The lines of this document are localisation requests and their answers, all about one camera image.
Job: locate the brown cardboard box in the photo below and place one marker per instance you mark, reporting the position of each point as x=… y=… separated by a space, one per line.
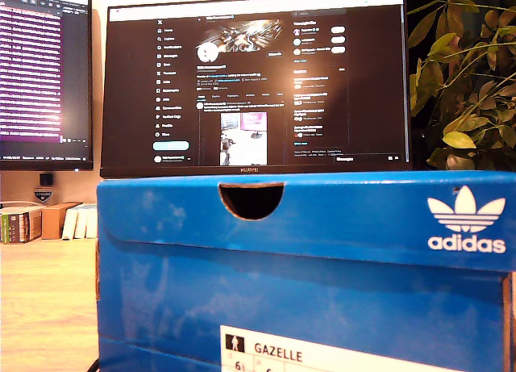
x=52 y=221

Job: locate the blue Adidas shoebox with lid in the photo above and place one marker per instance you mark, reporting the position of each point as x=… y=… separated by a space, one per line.
x=322 y=287

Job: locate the green printed box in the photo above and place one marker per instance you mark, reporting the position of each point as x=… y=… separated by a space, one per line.
x=12 y=227

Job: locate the green leafy houseplant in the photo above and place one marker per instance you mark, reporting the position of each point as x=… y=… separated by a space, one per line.
x=455 y=140

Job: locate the small black square device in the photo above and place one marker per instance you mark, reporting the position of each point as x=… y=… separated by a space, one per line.
x=46 y=179

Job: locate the shield-shaped dark badge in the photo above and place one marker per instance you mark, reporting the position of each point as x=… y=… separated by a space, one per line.
x=42 y=195

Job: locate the black Huawei monitor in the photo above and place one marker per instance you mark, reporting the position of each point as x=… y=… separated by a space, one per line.
x=141 y=85

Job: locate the slim white box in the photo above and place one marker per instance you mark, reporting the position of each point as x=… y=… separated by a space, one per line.
x=69 y=224
x=81 y=223
x=92 y=222

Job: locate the black monitor with purple text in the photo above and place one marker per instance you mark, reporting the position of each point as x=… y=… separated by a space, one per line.
x=40 y=65

